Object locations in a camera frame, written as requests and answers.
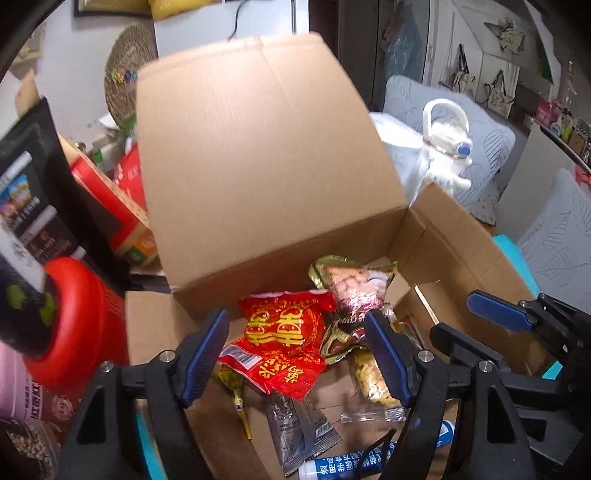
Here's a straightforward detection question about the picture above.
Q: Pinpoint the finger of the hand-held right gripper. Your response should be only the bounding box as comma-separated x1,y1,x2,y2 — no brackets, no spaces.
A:
466,290,561,344
429,323,515,372

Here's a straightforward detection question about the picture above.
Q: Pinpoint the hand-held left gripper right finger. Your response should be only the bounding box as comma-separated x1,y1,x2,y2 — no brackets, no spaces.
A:
364,309,536,480

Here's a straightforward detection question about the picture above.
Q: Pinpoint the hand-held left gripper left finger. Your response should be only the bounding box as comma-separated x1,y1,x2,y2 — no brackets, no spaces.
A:
58,308,230,480

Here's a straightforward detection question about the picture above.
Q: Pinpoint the clear yellow snack packet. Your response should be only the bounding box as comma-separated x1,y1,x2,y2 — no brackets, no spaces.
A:
344,351,407,423

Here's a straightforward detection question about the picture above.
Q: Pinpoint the yellow candy wrapper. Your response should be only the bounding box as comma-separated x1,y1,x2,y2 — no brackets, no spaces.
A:
217,364,254,439

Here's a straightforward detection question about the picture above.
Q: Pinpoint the red gold snack packet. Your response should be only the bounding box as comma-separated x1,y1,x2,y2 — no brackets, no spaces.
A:
217,291,338,400

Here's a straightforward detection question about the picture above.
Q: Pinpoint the green brown snack packet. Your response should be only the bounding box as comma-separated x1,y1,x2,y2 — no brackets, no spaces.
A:
308,255,399,365

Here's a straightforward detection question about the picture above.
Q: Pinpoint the blue white drink packet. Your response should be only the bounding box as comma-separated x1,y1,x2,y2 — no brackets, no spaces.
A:
298,440,400,480
436,420,458,448

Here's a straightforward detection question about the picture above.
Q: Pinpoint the silver snack packet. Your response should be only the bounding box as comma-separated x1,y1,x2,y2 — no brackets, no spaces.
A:
264,392,343,476

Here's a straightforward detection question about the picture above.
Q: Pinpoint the cardboard box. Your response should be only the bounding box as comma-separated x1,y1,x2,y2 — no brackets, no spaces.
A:
124,32,561,480

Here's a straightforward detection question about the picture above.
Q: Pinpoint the grey cushion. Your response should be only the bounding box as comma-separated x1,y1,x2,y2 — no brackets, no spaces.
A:
517,168,591,301

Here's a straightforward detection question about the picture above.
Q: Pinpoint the red round container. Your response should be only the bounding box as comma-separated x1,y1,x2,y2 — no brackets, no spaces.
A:
23,257,130,402

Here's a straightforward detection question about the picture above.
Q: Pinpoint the white kettle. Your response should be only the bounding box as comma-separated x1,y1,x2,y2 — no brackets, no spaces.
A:
422,99,474,192

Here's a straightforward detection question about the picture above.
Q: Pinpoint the pink bottle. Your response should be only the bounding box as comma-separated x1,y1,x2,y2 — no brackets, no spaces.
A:
0,344,81,423

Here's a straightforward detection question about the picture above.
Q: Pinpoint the white plastic bag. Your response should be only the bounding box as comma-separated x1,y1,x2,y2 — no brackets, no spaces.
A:
369,113,432,204

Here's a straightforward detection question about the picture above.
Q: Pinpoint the red box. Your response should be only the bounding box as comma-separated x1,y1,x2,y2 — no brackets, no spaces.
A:
71,154,158,268

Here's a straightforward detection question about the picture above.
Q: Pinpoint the black patterned canister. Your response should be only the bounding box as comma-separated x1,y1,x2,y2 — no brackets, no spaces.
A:
0,251,58,358

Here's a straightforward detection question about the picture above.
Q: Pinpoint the hanging tote bag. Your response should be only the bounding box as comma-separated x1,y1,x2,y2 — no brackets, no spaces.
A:
443,44,476,95
482,69,520,114

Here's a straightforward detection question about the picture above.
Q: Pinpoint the black pouch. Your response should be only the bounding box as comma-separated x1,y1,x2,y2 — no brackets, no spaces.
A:
0,97,116,296

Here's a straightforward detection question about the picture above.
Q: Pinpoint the round woven mat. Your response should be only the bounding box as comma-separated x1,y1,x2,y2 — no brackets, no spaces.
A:
104,24,160,127

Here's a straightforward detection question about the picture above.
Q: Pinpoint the yellow cloth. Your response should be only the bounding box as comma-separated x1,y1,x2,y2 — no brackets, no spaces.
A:
148,0,222,21

